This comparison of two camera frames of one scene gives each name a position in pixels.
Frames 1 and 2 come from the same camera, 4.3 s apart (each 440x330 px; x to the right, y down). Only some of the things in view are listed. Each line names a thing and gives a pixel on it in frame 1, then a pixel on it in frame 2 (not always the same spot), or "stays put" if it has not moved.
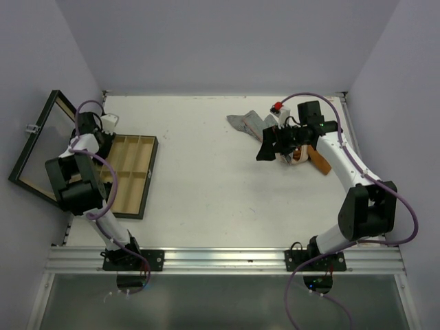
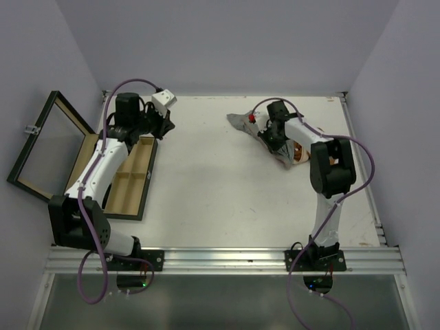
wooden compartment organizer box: x=133 y=158 stays put
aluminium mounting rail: x=91 y=260 stays put
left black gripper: x=104 y=151 to x=165 y=124
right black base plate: x=295 y=258 stays put
